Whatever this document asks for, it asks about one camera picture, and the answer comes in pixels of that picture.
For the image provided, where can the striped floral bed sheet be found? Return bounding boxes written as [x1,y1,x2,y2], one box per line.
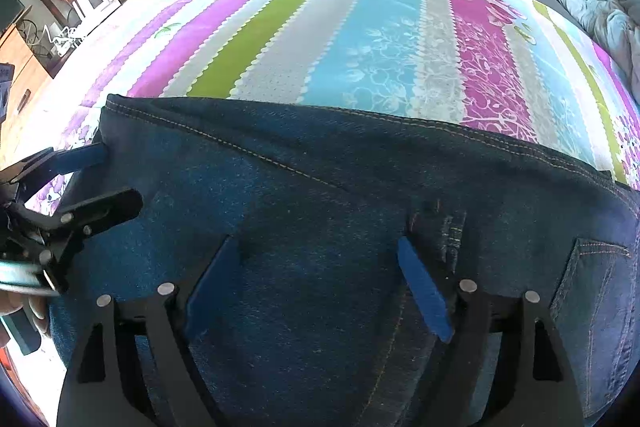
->
[5,0,640,408]

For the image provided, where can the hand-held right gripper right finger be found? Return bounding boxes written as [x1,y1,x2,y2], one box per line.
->
[397,236,586,427]

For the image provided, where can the white cables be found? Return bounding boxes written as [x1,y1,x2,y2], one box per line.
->
[42,24,86,56]

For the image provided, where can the black television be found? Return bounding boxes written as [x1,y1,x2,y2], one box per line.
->
[0,0,26,30]

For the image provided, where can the person's left hand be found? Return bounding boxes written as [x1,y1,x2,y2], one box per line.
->
[0,293,51,348]

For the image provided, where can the rolled grey quilt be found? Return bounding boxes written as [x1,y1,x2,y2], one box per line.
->
[537,0,640,88]

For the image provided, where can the wooden dresser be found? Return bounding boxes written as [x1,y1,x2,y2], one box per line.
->
[0,24,54,152]

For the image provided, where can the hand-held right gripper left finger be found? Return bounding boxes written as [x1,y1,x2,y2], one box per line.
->
[57,234,244,427]

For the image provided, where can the dark blue denim pants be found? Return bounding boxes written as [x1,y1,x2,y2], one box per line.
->
[47,93,640,427]

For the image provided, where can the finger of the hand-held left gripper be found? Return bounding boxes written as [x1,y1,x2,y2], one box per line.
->
[10,188,145,269]
[10,142,109,200]

